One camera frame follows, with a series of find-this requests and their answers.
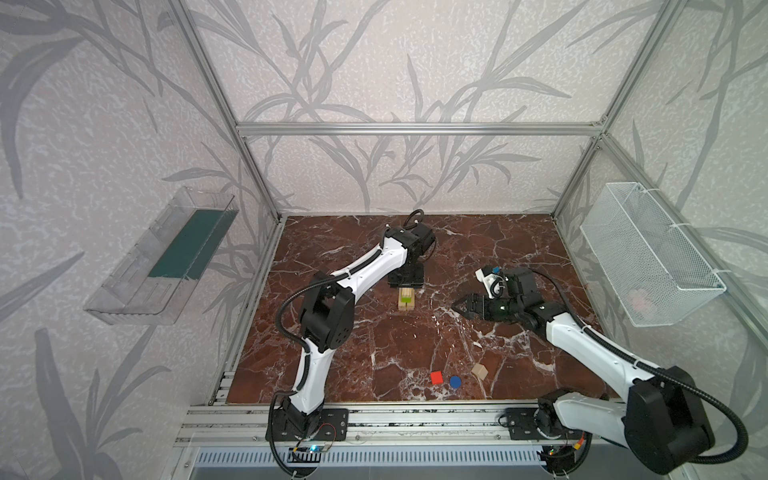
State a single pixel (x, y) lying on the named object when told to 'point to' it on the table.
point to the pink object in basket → (640, 300)
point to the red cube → (436, 377)
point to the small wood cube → (480, 371)
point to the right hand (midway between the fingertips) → (463, 297)
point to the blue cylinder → (455, 382)
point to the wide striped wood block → (406, 293)
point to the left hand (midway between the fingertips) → (415, 278)
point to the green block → (406, 299)
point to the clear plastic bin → (150, 283)
